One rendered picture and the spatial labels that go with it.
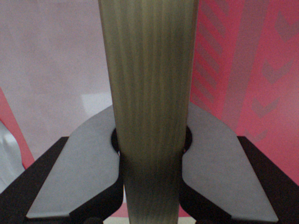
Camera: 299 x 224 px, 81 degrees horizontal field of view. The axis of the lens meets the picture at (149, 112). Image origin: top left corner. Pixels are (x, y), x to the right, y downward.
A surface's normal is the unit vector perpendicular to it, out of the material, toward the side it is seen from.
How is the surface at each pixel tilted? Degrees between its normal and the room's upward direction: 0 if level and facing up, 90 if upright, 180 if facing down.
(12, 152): 43
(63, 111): 0
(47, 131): 0
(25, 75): 0
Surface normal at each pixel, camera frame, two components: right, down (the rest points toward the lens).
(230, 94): -0.03, 0.48
